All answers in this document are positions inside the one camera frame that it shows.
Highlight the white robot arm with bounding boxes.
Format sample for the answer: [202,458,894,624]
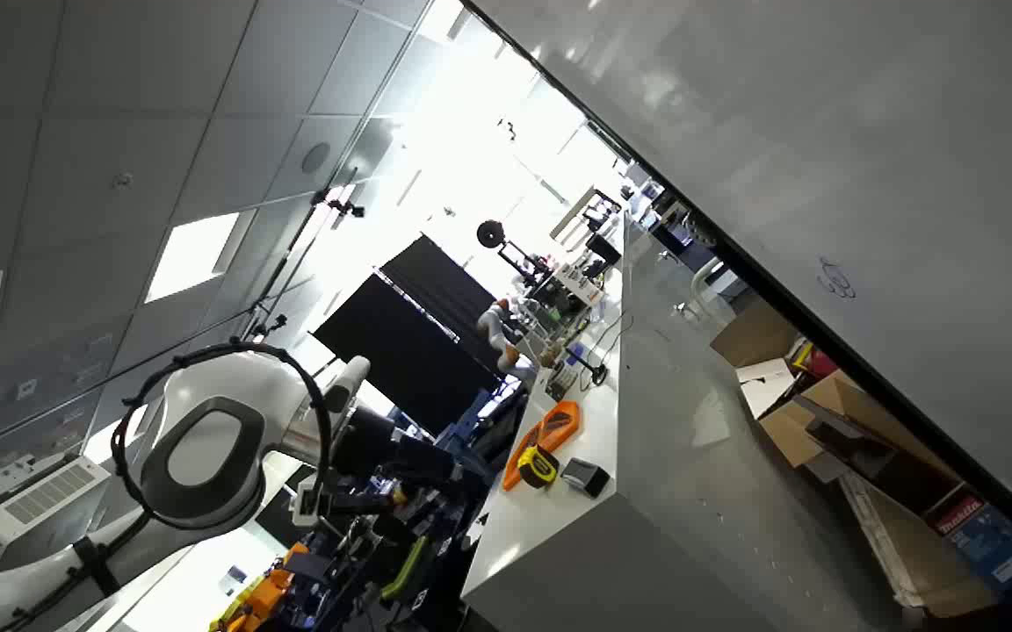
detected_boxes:
[0,341,372,632]

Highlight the large whiteboard black frame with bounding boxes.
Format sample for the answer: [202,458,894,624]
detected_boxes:
[463,0,1012,513]

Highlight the orange plastic triangle ruler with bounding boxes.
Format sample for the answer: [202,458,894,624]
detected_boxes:
[501,400,584,493]

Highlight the black monitor screens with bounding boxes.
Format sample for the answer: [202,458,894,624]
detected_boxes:
[314,235,501,437]

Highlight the cardboard boxes pile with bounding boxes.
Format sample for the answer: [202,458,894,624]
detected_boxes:
[709,298,1012,620]

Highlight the black board duster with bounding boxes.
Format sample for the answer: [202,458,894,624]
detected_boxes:
[562,460,610,498]

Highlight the yellow black tape measure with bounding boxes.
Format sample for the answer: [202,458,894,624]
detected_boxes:
[517,446,558,490]

